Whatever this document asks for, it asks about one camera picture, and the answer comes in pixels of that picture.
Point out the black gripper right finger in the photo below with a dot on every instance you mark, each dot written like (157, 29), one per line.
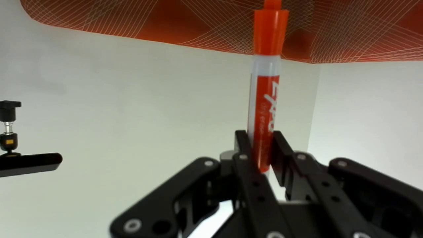
(361, 198)

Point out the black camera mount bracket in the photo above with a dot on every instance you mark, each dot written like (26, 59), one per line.
(26, 163)

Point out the orange patterned sofa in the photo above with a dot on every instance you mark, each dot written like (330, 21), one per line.
(176, 21)

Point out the orange Expo dry-erase marker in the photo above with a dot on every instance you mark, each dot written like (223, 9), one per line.
(264, 96)

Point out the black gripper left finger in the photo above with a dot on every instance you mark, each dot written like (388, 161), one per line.
(198, 198)

